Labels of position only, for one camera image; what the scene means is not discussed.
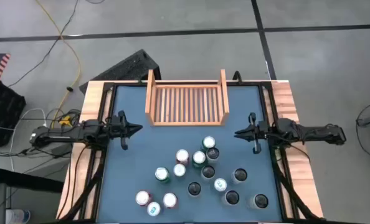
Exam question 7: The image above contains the black crate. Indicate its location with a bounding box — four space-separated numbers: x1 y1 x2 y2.
0 80 27 147

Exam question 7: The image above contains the white cable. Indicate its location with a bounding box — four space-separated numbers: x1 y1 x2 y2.
9 108 47 156

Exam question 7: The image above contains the green Sprite can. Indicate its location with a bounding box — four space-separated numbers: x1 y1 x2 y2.
201 136 217 152
192 151 207 170
154 167 171 184

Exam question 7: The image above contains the slatted wooden shelf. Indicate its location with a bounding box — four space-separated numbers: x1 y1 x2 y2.
145 68 230 127

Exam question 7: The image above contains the Celsius Tropical Vibe can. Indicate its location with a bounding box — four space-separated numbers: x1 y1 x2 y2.
187 181 202 198

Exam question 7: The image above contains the silver blue Red Bull can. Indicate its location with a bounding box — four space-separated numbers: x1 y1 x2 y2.
146 201 162 217
173 163 187 178
213 177 228 193

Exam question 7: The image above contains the yellow floor cable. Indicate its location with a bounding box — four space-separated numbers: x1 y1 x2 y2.
35 0 82 128

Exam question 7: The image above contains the black floor strip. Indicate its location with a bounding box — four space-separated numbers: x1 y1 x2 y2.
0 167 64 194

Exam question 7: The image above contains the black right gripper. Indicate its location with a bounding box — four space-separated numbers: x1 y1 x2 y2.
234 112 270 155

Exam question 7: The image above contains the yellow cable connector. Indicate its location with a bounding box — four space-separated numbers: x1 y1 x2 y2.
59 114 72 127

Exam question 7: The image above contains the black floor cable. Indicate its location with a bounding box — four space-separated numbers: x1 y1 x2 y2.
7 0 80 88

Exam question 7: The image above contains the Celsius Arctic Vibe can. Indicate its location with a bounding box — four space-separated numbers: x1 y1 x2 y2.
200 165 216 182

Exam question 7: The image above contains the white blue plastic bottle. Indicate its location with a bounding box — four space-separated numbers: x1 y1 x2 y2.
6 208 32 224

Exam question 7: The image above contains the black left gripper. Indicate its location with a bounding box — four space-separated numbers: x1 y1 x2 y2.
108 110 143 151

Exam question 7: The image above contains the red Coca-Cola can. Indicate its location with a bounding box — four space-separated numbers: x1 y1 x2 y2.
135 190 153 207
175 149 191 166
163 192 178 209

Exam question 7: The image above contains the white black-lidded Celsius can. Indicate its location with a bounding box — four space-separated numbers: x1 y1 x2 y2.
230 167 249 185
247 194 270 210
222 190 240 207
206 147 221 164

